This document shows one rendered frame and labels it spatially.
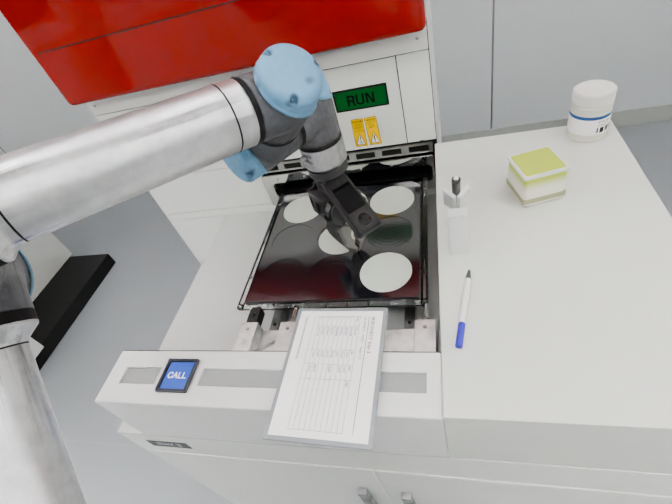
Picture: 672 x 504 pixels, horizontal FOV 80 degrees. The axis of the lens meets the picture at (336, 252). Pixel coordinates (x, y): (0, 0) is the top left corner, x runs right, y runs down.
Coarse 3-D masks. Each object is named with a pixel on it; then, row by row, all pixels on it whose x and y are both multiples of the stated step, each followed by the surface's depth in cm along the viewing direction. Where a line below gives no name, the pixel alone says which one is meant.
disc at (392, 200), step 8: (384, 192) 94; (392, 192) 94; (400, 192) 93; (408, 192) 92; (376, 200) 93; (384, 200) 92; (392, 200) 92; (400, 200) 91; (408, 200) 90; (376, 208) 91; (384, 208) 90; (392, 208) 90; (400, 208) 89
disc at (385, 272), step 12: (372, 264) 79; (384, 264) 79; (396, 264) 78; (408, 264) 77; (360, 276) 78; (372, 276) 77; (384, 276) 76; (396, 276) 76; (408, 276) 75; (372, 288) 75; (384, 288) 74; (396, 288) 74
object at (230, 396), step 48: (144, 384) 65; (192, 384) 63; (240, 384) 61; (384, 384) 55; (432, 384) 53; (144, 432) 74; (192, 432) 69; (240, 432) 66; (384, 432) 56; (432, 432) 53
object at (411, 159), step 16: (368, 160) 98; (384, 160) 96; (400, 160) 95; (416, 160) 94; (432, 160) 94; (272, 176) 104; (288, 176) 103; (304, 176) 102; (432, 176) 98; (272, 192) 108; (304, 192) 108
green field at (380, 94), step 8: (368, 88) 84; (376, 88) 84; (384, 88) 84; (336, 96) 87; (344, 96) 87; (352, 96) 86; (360, 96) 86; (368, 96) 86; (376, 96) 85; (384, 96) 85; (336, 104) 88; (344, 104) 88; (352, 104) 88; (360, 104) 87; (368, 104) 87; (376, 104) 87
